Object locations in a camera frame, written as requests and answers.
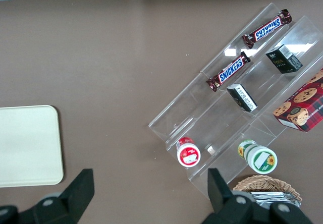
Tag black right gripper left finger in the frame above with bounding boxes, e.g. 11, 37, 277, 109
19, 168, 95, 224

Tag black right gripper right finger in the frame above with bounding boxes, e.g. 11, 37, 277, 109
206, 168, 270, 224

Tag light tan wicker basket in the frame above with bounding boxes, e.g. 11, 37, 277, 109
232, 175, 302, 207

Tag cream plastic tray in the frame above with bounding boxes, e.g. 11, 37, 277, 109
0, 104, 64, 188

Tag red lidded cup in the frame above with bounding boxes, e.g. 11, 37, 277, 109
176, 136, 201, 168

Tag stacked aluminium foil containers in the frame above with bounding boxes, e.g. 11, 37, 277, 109
249, 191, 301, 207

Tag green lidded cup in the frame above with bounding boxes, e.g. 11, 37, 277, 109
237, 139, 279, 175

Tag clear acrylic stepped shelf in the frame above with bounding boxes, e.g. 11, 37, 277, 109
148, 3, 323, 200

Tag small black carton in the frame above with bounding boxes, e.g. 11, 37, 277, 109
265, 44, 304, 75
226, 83, 258, 113

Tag red tartan cookie box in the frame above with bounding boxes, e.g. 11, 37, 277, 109
273, 68, 323, 133

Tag Snickers chocolate bar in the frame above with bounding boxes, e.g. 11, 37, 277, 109
242, 9, 293, 49
205, 51, 251, 93

